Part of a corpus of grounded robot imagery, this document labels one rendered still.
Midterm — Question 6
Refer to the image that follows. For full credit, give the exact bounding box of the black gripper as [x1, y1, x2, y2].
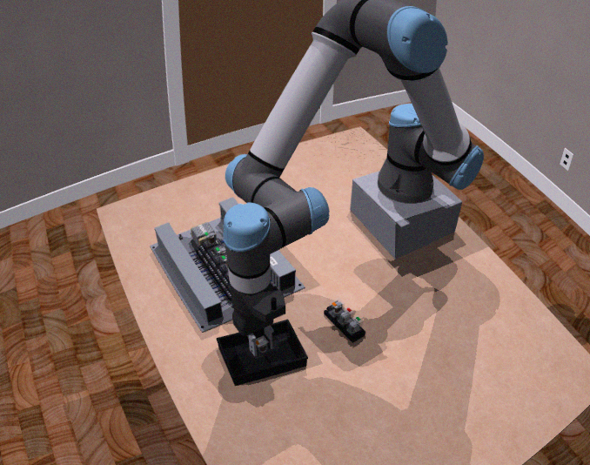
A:
[228, 264, 285, 356]

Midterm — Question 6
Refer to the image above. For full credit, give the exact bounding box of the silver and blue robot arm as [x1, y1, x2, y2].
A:
[224, 0, 484, 279]

